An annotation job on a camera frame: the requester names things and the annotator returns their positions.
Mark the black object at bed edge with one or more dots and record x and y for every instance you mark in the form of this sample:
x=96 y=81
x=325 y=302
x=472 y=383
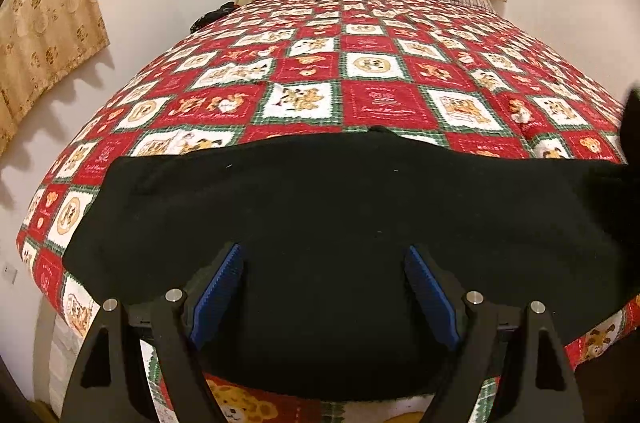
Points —
x=212 y=15

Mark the dark cloth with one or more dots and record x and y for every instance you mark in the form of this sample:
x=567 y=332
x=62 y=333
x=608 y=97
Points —
x=615 y=378

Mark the white wall outlet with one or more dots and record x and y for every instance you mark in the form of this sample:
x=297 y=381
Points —
x=10 y=273

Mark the white mattress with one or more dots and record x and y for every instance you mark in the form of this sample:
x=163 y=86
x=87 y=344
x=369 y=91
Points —
x=62 y=363

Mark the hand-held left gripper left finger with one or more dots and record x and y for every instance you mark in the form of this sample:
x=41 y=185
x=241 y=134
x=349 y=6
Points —
x=215 y=293

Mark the black pants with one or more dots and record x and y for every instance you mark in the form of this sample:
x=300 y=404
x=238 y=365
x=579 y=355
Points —
x=325 y=213

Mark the red teddy bear printed blanket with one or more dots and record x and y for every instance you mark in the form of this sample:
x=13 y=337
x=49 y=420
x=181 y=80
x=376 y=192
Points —
x=375 y=98

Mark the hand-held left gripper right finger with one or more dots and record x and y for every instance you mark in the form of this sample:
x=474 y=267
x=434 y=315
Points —
x=432 y=293

